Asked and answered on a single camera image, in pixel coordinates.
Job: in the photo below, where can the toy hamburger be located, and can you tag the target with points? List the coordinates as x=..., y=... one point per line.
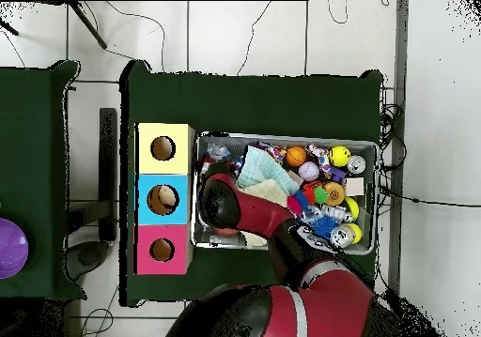
x=333, y=194

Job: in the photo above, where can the dark green side table cloth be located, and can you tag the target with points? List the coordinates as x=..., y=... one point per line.
x=34, y=145

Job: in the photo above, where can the small orange basketball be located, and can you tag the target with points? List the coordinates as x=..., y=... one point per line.
x=296, y=156

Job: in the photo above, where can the grey stand foot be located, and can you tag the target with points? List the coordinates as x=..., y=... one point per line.
x=86, y=256

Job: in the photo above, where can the small white baseball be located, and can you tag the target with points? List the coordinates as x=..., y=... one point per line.
x=309, y=171

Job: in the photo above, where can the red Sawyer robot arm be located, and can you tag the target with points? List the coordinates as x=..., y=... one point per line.
x=263, y=213

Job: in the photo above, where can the cream waffle cloth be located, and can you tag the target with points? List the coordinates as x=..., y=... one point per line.
x=268, y=192

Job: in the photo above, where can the purple bowl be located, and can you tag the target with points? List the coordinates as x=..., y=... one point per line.
x=11, y=247

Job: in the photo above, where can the plain wooden cube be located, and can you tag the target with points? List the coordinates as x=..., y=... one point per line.
x=353, y=186

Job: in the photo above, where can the yellow smiley ball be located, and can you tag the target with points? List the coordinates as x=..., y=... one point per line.
x=339, y=156

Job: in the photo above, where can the blue spiky rubber ball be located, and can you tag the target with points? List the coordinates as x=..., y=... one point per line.
x=323, y=226

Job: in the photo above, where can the mint waffle cloth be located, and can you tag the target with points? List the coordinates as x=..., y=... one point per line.
x=259, y=168

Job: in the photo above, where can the black tripod leg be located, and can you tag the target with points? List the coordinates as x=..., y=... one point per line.
x=88, y=23
x=8, y=27

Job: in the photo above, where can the clear packet of blue sweets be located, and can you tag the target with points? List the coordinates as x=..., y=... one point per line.
x=218, y=152

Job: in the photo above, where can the wooden box with three holes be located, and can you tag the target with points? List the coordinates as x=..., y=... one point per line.
x=146, y=209

